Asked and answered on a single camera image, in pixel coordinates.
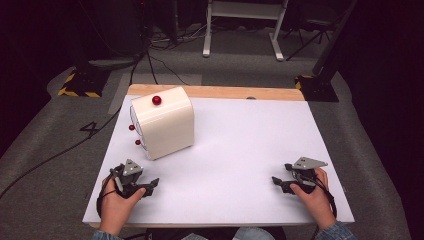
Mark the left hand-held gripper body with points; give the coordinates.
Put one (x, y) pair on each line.
(128, 170)

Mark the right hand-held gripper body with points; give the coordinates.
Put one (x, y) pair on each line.
(305, 175)

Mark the cream cabinet with red knobs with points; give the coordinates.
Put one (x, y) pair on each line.
(166, 126)

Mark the person's right hand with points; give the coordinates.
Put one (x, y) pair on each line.
(316, 205)

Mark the person's left hand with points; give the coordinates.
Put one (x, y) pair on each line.
(115, 208)

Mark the white table mat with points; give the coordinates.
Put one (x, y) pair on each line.
(233, 160)

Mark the black stand with striped base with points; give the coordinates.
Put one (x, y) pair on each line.
(320, 86)
(83, 83)

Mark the wooden table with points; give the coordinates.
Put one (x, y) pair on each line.
(216, 91)

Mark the black tripod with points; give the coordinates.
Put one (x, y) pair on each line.
(310, 35)

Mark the white desk frame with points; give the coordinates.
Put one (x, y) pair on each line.
(245, 10)

